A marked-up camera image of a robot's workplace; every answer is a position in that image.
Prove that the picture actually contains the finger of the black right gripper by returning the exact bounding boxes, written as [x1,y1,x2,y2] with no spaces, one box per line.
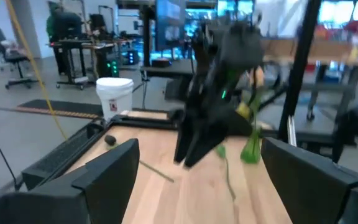
[173,119,198,164]
[183,131,227,168]

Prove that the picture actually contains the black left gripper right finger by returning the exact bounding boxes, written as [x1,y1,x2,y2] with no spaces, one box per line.
[260,137,358,224]

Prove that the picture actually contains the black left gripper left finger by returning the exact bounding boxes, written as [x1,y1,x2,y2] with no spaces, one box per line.
[71,138,140,224]

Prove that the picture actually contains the green glass vase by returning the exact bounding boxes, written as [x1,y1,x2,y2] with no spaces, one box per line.
[239,126,262,165]

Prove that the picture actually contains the black side desk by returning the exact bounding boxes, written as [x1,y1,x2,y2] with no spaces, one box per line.
[139,58,198,103]

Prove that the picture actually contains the black Trossen labelled unit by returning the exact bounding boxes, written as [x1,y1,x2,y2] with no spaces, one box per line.
[331,90,358,164]

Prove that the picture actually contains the white plastic bucket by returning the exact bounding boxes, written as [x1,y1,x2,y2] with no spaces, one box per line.
[95,77,135,122]

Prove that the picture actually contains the large dark display screen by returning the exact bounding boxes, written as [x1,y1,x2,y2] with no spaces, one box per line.
[155,0,182,52]

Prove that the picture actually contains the black striped-edge floor mat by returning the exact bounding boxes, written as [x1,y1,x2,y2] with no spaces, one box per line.
[16,98,104,120]

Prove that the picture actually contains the black computer green lights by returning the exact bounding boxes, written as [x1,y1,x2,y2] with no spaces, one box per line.
[95,49,120,78]

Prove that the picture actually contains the wooden top workbench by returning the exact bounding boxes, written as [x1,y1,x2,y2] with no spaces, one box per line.
[259,37,358,123]

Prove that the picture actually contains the black workstation desk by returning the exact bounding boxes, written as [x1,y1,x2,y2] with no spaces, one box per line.
[48,39,90,91]

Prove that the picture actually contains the black office chair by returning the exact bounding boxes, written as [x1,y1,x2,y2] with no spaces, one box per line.
[0,27,40,90]

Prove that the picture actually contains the black monitor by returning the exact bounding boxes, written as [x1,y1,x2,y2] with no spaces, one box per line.
[53,11,84,41]

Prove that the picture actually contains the person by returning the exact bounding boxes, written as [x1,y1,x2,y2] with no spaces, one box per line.
[45,1,58,40]

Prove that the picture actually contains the silver aluminium bracket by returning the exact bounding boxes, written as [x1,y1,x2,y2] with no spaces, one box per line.
[287,115,298,147]

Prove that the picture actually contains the black vertical post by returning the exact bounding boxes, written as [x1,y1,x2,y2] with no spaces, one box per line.
[140,5,155,68]

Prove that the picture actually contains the black rig upright post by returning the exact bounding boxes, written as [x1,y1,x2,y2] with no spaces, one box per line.
[277,0,323,143]

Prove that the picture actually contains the yellow hanging strap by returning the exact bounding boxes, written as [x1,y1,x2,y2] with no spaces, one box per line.
[4,0,68,141]

